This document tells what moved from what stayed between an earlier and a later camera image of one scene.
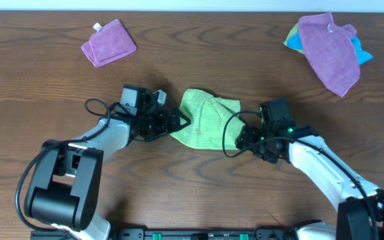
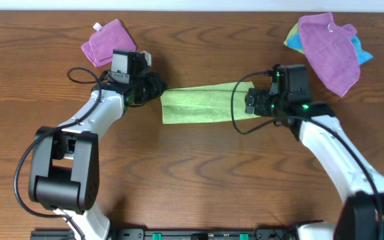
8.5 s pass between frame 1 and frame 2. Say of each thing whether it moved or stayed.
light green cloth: moved
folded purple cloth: stayed
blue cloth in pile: stayed
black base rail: stayed
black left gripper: moved
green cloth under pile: stayed
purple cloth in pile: stayed
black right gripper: moved
